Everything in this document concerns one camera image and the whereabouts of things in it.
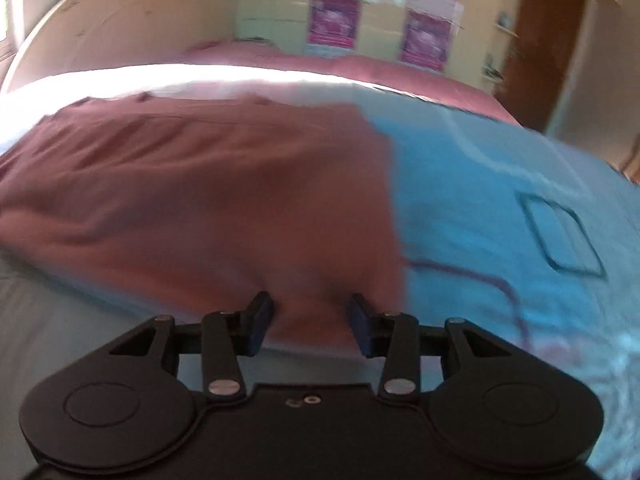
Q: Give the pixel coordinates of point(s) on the bed with blue sheet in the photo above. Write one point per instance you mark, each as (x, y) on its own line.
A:
(475, 200)

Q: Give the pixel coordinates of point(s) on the shelf clutter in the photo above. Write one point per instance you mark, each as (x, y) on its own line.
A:
(492, 70)

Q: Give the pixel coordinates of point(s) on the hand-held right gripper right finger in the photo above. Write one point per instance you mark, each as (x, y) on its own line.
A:
(362, 327)

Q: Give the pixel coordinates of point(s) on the brown wooden door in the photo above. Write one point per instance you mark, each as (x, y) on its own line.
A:
(545, 45)

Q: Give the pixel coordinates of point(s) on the small shelf ornament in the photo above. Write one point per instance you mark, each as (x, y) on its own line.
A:
(503, 21)

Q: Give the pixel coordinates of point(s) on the pink pillow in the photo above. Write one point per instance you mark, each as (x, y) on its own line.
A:
(425, 90)
(250, 55)

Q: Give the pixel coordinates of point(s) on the pink sweater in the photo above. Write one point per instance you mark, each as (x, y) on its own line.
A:
(200, 210)

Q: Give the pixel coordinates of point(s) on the cream wardrobe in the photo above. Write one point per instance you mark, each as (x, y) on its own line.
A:
(382, 25)

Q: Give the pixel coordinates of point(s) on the cream bed headboard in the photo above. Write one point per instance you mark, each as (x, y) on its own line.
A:
(125, 15)

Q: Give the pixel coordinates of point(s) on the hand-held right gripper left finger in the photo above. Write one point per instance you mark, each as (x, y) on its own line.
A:
(260, 320)

